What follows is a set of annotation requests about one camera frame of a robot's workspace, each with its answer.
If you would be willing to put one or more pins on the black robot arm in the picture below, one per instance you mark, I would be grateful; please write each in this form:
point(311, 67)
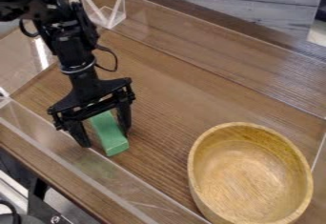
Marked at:
point(68, 33)

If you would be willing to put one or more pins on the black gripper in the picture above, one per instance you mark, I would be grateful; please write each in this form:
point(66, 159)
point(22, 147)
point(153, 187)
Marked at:
point(91, 97)

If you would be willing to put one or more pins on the clear acrylic front wall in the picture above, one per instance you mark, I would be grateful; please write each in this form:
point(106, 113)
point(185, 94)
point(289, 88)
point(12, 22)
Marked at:
point(103, 188)

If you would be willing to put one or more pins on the black table leg bracket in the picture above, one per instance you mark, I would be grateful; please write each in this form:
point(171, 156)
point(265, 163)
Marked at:
point(38, 208)

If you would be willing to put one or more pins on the clear acrylic corner bracket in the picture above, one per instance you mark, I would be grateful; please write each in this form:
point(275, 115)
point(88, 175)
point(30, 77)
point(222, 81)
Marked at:
point(104, 16)

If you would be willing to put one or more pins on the brown wooden bowl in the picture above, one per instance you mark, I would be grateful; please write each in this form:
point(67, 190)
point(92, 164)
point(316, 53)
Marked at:
point(249, 176)

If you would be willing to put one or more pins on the green rectangular block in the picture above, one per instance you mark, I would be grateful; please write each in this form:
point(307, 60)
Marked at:
point(112, 140)

